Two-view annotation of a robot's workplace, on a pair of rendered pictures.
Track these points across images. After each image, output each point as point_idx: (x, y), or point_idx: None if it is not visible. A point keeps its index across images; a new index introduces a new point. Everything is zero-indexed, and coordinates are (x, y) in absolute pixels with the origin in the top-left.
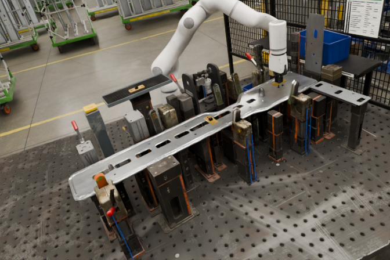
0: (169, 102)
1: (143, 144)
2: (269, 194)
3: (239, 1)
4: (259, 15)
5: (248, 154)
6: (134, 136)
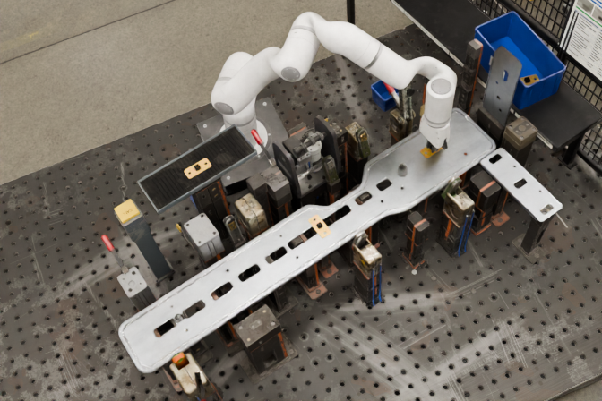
0: (253, 191)
1: (219, 270)
2: (397, 326)
3: (382, 49)
4: (412, 73)
5: (372, 280)
6: (203, 257)
